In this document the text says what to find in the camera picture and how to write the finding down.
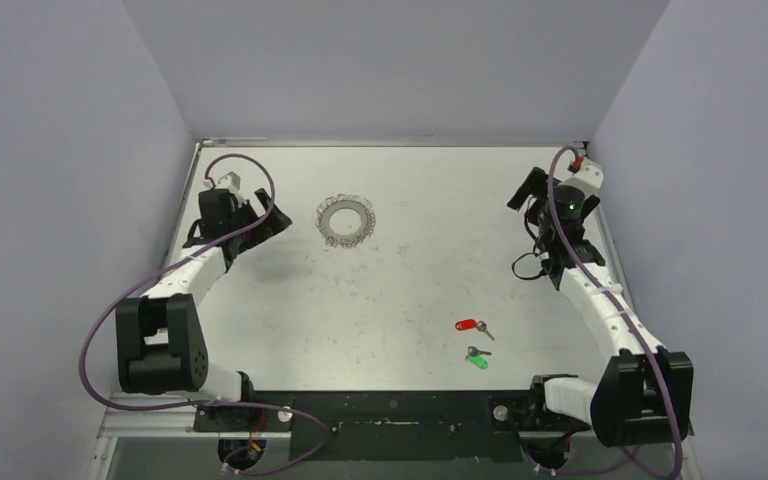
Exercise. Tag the key with red tag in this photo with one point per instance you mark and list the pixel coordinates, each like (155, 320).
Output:
(472, 324)

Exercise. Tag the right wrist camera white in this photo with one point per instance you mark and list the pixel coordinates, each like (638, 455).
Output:
(586, 176)

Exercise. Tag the silver keyring disc with rings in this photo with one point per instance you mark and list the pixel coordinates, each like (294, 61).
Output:
(345, 220)

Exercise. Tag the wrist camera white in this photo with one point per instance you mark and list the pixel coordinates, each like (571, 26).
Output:
(231, 182)
(586, 176)

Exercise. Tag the aluminium frame rail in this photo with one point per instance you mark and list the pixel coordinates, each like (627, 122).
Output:
(164, 423)

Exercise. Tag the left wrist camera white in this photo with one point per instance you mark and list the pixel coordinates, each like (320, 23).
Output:
(231, 182)

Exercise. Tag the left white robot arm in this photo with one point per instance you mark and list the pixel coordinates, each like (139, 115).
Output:
(160, 343)

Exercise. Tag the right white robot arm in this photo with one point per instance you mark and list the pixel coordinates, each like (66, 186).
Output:
(644, 394)

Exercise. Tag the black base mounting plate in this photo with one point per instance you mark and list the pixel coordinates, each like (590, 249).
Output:
(490, 425)

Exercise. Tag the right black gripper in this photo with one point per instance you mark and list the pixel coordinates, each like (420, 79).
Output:
(537, 188)

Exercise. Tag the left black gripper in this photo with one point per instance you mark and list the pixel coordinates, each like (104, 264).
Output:
(272, 224)

